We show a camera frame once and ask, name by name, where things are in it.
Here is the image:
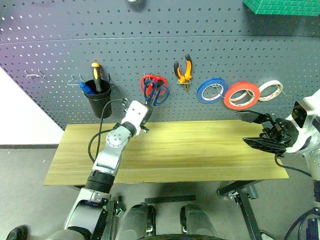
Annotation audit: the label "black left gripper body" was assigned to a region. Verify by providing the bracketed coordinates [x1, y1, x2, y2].
[140, 117, 151, 134]

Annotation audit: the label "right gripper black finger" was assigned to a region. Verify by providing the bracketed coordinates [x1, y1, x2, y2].
[242, 136, 287, 154]
[233, 110, 270, 125]

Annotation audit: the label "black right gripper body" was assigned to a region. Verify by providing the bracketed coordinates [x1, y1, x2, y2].
[260, 113, 300, 150]

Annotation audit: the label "red and blue scissors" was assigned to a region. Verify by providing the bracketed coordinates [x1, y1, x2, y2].
[143, 79, 171, 111]

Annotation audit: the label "wide red tape roll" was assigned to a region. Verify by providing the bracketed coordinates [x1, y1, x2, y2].
[223, 81, 261, 111]

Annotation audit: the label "orange handled needle-nose pliers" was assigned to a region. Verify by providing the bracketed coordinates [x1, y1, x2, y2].
[173, 53, 193, 94]

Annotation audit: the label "black plastic tool cup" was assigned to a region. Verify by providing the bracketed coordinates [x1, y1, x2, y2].
[82, 79, 113, 120]

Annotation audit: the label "grey metal pegboard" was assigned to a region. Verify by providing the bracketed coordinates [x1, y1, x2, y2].
[0, 0, 320, 131]

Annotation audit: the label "white tape roll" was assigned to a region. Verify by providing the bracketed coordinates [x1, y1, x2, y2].
[257, 79, 284, 102]

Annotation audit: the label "orange and black screwdriver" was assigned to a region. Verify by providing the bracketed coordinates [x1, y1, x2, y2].
[90, 62, 104, 94]

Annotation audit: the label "blue tape roll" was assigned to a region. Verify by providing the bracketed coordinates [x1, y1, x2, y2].
[196, 77, 230, 105]

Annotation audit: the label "black flat floor bar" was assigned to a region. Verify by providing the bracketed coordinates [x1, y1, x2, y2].
[144, 195, 197, 205]

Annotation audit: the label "dark grey rounded shape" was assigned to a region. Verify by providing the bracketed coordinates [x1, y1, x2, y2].
[119, 203, 156, 238]
[179, 203, 216, 238]

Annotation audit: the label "green brick-pattern box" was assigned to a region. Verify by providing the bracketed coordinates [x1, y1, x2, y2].
[242, 0, 320, 17]

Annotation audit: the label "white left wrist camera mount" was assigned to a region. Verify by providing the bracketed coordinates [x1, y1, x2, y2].
[121, 100, 149, 136]

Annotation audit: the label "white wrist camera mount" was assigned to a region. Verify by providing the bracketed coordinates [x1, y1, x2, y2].
[121, 100, 149, 136]
[284, 88, 320, 155]

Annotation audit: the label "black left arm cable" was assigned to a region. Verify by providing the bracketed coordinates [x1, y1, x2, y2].
[87, 99, 126, 164]

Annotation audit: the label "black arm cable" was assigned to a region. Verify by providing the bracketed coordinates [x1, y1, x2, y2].
[274, 153, 313, 178]
[87, 99, 126, 164]

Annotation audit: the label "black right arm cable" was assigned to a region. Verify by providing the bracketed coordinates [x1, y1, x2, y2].
[274, 153, 313, 178]

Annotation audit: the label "red handled scissors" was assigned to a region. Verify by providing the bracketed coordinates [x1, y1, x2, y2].
[140, 72, 169, 97]

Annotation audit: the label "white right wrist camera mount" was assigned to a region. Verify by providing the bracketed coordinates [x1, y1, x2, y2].
[284, 88, 320, 155]

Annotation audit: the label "blue handled tool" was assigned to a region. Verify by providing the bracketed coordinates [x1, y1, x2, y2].
[78, 80, 96, 96]

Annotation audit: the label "black metal table frame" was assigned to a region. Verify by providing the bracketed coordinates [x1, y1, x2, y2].
[67, 179, 265, 240]

